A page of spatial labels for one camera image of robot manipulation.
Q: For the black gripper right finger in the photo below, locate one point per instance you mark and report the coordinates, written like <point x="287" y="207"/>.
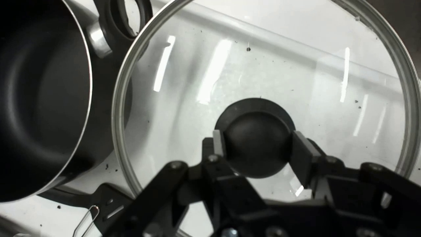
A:
<point x="306" y="163"/>

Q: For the black cooking pot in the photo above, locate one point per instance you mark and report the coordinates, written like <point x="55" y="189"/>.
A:
<point x="39" y="97"/>

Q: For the metal paper clip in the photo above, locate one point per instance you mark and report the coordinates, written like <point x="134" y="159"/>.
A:
<point x="85" y="222"/>

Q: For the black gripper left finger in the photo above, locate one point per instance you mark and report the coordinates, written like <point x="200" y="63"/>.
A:
<point x="158" y="198"/>

